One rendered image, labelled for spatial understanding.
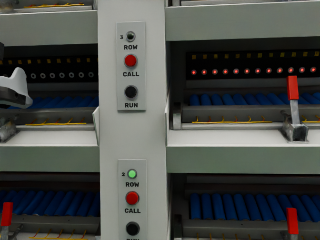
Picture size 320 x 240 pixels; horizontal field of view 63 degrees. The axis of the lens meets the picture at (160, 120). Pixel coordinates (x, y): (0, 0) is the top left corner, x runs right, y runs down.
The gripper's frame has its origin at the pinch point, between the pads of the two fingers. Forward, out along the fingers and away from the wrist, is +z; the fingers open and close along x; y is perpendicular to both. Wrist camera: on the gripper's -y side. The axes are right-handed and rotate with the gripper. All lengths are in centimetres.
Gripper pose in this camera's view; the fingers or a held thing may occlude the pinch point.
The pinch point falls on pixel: (16, 106)
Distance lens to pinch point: 49.9
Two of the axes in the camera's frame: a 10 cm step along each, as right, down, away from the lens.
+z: 0.8, 1.1, 9.9
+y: 0.0, -9.9, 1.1
